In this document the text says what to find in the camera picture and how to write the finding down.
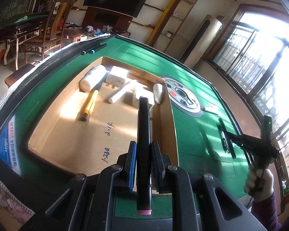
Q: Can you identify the black cable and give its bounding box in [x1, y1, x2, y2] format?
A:
[246, 168, 265, 208]

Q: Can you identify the black marker with red end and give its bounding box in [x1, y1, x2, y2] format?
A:
[217, 117, 236, 160]

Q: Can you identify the tall beige air conditioner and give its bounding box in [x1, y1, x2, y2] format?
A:
[179, 14, 222, 66]

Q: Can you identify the yellow pen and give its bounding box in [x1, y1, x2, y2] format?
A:
[81, 90, 100, 122]

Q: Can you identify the person's right forearm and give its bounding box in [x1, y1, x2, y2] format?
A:
[252, 191, 283, 231]

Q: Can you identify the large white charger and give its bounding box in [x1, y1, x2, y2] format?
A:
[131, 85, 156, 109]

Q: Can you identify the black marker with pink ends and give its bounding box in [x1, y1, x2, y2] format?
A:
[136, 96, 153, 216]

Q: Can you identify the shallow cardboard box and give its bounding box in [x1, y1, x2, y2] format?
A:
[27, 56, 179, 193]

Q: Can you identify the white dropper bottle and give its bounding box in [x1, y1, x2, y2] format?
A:
[153, 83, 165, 105]

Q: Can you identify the round grey table control panel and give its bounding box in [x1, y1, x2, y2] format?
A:
[159, 75, 204, 118]

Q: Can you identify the floral cloth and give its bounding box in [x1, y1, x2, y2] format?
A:
[0, 171, 35, 218]

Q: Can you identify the white marker pen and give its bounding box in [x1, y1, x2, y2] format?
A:
[108, 80, 138, 104]

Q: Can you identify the barred window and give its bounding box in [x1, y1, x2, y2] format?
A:
[207, 3, 289, 188]

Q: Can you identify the blue sticker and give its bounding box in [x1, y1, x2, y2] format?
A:
[0, 115, 23, 177]

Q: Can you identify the black marker with teal cap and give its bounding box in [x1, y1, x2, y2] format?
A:
[90, 43, 108, 54]
[81, 44, 99, 55]

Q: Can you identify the white labelled bottle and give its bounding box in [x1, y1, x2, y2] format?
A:
[80, 64, 108, 92]

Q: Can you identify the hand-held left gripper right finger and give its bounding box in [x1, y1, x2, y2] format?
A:
[150, 141, 268, 231]

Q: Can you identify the brown low stool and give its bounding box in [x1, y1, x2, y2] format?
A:
[5, 64, 35, 88]

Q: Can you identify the wooden chair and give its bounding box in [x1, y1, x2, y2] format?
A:
[22, 0, 77, 60]

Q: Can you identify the white cube charger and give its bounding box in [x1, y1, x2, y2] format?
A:
[105, 65, 129, 88]

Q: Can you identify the green-topped side table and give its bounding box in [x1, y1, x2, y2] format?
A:
[0, 14, 56, 41]

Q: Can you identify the yellow pole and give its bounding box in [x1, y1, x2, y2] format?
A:
[146, 0, 191, 46]

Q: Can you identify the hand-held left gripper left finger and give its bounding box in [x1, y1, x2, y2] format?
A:
[19, 141, 138, 231]

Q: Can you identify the clear plastic packet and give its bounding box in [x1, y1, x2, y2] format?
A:
[203, 103, 219, 115]

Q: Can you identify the person's right hand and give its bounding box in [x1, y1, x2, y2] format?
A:
[244, 168, 274, 201]

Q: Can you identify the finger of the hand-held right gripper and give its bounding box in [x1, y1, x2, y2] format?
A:
[222, 132, 244, 143]
[221, 138, 242, 151]

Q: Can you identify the white stool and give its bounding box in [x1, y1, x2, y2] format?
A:
[0, 42, 10, 65]

